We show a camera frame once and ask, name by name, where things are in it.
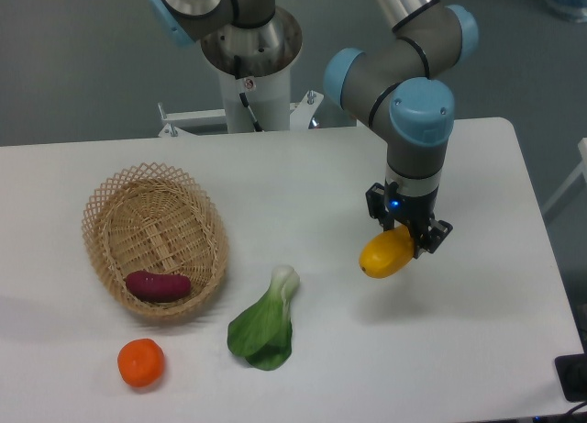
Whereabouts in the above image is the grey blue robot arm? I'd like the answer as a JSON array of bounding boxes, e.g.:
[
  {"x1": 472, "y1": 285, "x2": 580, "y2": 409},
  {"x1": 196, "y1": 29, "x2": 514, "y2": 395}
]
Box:
[{"x1": 149, "y1": 0, "x2": 479, "y2": 256}]

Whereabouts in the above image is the purple sweet potato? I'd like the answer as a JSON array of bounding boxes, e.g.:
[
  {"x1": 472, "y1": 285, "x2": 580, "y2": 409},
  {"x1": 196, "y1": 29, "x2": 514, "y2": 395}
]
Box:
[{"x1": 125, "y1": 271, "x2": 192, "y2": 303}]

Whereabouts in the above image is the white frame at right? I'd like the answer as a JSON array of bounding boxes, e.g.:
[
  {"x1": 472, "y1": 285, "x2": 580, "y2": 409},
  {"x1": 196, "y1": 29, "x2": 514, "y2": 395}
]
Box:
[{"x1": 541, "y1": 138, "x2": 586, "y2": 223}]

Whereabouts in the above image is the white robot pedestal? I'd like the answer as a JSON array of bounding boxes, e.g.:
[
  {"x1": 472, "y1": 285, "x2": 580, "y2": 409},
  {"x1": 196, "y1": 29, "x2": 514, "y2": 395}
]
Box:
[{"x1": 157, "y1": 5, "x2": 359, "y2": 138}]

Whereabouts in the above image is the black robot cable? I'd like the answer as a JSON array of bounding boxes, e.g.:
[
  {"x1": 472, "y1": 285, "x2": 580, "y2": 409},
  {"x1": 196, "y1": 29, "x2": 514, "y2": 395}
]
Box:
[{"x1": 233, "y1": 54, "x2": 264, "y2": 133}]

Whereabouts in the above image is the orange tangerine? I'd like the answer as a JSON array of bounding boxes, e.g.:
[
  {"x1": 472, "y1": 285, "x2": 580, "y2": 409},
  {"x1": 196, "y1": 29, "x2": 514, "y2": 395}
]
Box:
[{"x1": 116, "y1": 339, "x2": 165, "y2": 388}]

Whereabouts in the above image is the yellow mango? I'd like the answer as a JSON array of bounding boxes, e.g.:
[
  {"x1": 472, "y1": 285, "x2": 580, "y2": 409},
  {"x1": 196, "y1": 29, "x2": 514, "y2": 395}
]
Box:
[{"x1": 359, "y1": 225, "x2": 415, "y2": 279}]

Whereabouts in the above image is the woven wicker basket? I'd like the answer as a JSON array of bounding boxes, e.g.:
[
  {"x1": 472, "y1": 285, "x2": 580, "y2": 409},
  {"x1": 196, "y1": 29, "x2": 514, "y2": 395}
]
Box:
[{"x1": 82, "y1": 162, "x2": 229, "y2": 321}]

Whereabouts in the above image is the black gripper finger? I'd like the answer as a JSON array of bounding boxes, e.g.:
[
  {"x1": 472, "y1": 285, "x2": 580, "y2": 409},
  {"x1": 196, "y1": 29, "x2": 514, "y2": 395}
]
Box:
[
  {"x1": 365, "y1": 183, "x2": 388, "y2": 231},
  {"x1": 414, "y1": 217, "x2": 453, "y2": 259}
]

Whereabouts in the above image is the green bok choy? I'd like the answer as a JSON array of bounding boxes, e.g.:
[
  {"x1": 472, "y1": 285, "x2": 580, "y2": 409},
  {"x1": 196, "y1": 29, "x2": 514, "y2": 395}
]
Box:
[{"x1": 227, "y1": 265, "x2": 300, "y2": 372}]

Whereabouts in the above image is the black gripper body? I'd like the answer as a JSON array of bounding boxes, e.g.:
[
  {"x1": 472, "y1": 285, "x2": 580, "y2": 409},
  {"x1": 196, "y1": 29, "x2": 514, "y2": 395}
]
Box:
[{"x1": 382, "y1": 179, "x2": 438, "y2": 239}]

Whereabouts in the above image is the black device at table edge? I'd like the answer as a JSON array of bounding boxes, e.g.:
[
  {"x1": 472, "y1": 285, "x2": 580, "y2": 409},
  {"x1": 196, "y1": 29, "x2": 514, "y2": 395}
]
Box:
[{"x1": 554, "y1": 353, "x2": 586, "y2": 402}]

